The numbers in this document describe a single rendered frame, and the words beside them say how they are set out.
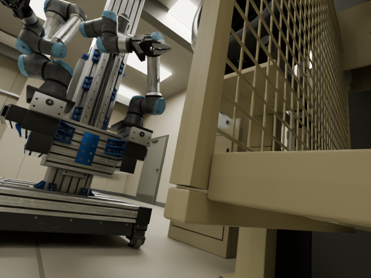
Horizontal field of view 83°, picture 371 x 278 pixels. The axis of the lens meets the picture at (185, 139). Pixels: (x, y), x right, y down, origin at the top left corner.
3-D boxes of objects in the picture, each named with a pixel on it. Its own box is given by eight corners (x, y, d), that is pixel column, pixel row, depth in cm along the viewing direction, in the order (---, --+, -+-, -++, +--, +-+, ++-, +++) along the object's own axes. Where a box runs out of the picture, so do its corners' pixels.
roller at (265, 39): (301, 84, 97) (295, 92, 97) (291, 82, 100) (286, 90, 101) (273, 35, 73) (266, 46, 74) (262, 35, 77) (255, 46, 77)
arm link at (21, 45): (34, 49, 104) (42, 32, 107) (9, 43, 102) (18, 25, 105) (41, 59, 111) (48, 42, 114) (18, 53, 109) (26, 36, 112)
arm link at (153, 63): (149, 115, 153) (148, 37, 148) (167, 115, 147) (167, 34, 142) (139, 115, 142) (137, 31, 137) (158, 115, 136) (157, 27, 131)
